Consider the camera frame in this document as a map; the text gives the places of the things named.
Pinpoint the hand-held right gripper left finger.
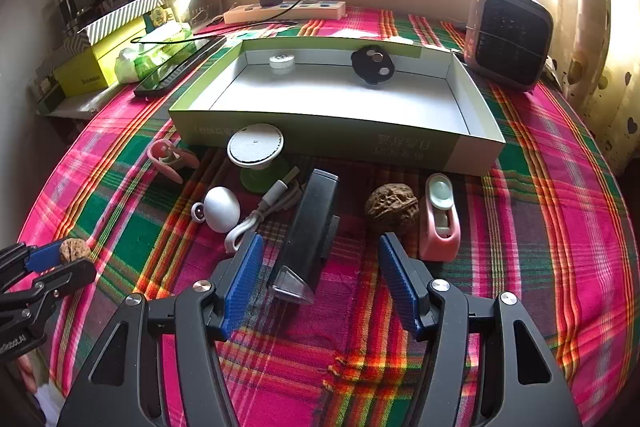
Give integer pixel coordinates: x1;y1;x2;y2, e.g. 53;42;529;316
57;234;266;427

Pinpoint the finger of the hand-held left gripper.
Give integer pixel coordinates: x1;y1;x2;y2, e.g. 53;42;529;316
0;259;97;334
0;240;64;294

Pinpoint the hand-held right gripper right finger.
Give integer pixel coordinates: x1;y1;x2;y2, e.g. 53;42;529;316
377;232;583;427

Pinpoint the brown walnut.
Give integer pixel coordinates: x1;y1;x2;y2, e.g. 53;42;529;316
364;184;420;235
59;238;93;264

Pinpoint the pink clip with white button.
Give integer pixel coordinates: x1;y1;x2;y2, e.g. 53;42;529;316
418;173;461;263

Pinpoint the white egg-shaped device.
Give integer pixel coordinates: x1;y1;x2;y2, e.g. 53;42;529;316
191;187;241;234

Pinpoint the black bike light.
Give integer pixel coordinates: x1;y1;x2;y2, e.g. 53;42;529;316
267;168;342;306

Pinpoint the pink plastic clip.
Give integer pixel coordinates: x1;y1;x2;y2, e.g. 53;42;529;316
146;138;200;184

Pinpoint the green cardboard box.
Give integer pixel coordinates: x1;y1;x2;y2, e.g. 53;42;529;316
168;38;506;178

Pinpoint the white disc on green stand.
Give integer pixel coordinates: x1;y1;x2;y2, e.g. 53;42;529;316
226;123;291;194

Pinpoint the plaid tablecloth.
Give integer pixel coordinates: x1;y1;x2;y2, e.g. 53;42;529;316
17;6;640;427

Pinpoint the yellow-green cardboard box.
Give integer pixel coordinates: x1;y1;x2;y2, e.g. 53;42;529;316
52;18;148;98

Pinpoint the black round disc with magnets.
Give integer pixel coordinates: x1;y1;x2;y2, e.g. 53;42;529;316
351;45;396;86

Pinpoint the black smartphone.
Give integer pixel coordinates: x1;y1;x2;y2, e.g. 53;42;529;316
133;35;228;96

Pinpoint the green tissue pack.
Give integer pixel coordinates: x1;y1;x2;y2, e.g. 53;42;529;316
115;23;195;84

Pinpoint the striped white gift box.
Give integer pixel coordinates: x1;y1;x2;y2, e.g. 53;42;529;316
77;0;165;48

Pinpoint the glass jar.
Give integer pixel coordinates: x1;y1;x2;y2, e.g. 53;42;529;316
54;0;80;32

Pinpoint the grey space heater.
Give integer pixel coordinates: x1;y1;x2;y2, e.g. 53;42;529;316
463;0;555;92

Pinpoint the cream power strip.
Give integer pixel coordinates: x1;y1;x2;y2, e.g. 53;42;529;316
223;0;347;25

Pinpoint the heart-patterned curtain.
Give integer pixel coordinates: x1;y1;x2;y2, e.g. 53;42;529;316
555;0;640;178

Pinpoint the white usb cable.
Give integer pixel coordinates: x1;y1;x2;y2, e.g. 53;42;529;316
224;166;302;254

